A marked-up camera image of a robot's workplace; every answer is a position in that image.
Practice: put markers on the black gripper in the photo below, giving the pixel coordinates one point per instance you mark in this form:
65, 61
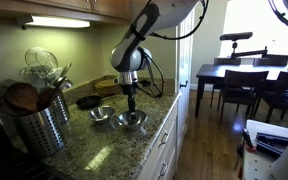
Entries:
130, 90

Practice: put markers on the silver bowl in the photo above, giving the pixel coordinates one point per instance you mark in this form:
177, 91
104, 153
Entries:
132, 122
101, 114

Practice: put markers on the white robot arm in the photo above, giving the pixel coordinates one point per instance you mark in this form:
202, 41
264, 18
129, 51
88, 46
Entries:
127, 57

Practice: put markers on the round wooden board stack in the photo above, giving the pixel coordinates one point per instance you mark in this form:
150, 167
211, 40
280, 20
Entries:
107, 87

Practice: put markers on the black cast iron skillet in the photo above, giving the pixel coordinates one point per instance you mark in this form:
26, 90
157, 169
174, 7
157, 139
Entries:
88, 102

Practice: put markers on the wooden drawer cabinet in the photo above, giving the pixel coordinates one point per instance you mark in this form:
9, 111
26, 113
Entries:
160, 162

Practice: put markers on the dark wooden dining table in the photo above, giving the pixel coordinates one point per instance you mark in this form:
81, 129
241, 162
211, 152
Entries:
209, 74

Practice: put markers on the perforated steel utensil holder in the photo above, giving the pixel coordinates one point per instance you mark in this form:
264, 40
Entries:
39, 133

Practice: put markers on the wooden upper cabinets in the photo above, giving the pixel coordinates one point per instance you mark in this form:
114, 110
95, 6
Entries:
103, 11

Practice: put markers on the wooden spoon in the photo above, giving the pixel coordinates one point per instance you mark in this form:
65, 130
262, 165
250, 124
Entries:
23, 95

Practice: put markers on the dark wooden chair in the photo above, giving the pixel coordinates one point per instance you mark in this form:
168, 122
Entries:
277, 96
242, 88

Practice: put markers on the under-cabinet light fixture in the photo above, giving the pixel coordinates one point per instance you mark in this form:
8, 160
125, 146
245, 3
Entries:
47, 21

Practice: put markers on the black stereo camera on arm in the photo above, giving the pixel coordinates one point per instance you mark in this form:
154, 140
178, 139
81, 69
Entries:
236, 39

